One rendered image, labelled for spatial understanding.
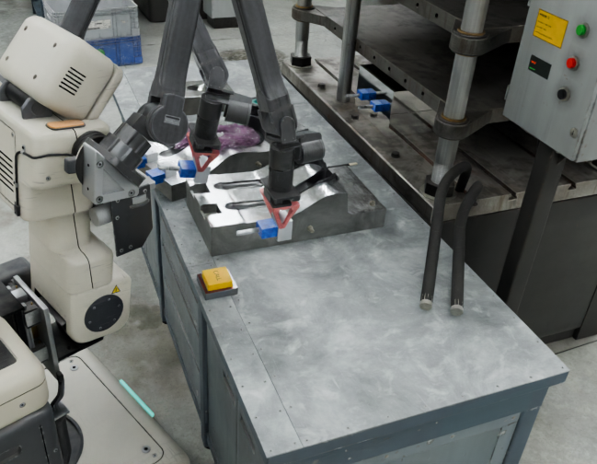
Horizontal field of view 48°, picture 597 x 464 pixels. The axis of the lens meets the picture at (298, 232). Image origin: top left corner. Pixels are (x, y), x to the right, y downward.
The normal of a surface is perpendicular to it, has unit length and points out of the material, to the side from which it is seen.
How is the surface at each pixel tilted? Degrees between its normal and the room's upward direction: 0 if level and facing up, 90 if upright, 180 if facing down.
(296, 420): 0
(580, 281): 90
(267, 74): 74
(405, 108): 90
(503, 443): 90
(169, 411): 0
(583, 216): 90
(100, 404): 0
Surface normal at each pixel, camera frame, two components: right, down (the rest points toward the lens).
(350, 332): 0.07, -0.83
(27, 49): -0.49, -0.30
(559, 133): -0.93, 0.15
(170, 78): 0.48, 0.11
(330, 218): 0.37, 0.54
